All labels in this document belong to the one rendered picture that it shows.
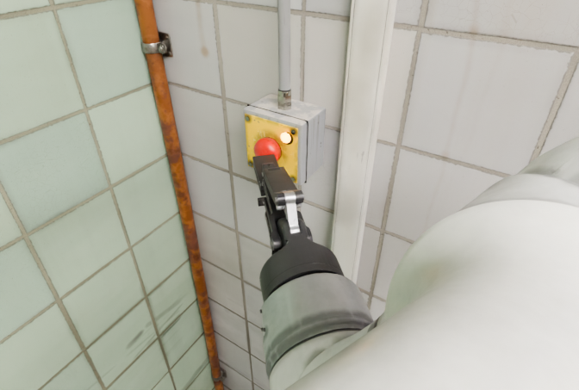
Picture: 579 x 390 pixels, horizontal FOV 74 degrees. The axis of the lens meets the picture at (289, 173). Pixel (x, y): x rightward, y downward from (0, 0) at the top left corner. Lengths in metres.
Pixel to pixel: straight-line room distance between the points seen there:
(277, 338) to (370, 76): 0.33
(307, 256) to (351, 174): 0.26
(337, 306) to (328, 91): 0.33
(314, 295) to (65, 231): 0.54
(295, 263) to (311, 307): 0.05
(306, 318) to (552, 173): 0.18
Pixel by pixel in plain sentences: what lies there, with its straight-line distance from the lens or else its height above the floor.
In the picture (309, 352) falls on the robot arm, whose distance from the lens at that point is 0.28.
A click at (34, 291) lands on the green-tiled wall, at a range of 0.78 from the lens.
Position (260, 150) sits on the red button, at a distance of 0.53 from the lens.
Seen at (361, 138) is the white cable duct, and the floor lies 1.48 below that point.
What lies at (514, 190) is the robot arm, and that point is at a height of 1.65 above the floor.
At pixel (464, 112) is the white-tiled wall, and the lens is 0.50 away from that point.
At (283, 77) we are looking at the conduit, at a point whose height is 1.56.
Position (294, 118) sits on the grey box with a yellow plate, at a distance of 0.52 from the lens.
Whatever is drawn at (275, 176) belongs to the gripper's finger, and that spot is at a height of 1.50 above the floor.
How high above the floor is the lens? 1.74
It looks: 34 degrees down
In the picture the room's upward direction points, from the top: straight up
